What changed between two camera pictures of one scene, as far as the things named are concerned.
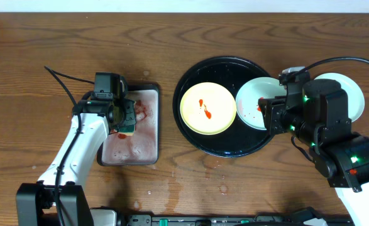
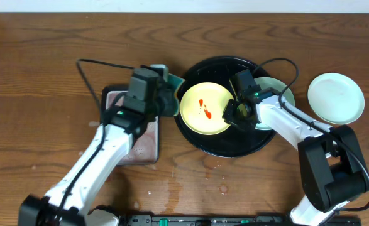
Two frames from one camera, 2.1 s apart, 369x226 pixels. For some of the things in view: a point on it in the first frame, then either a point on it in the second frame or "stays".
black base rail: x=268 y=220 stays
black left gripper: x=129 y=113 → x=169 y=102
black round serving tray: x=240 y=140 stays
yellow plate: x=208 y=108 stays
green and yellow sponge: x=129 y=127 → x=174 y=81
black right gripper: x=265 y=107 → x=228 y=117
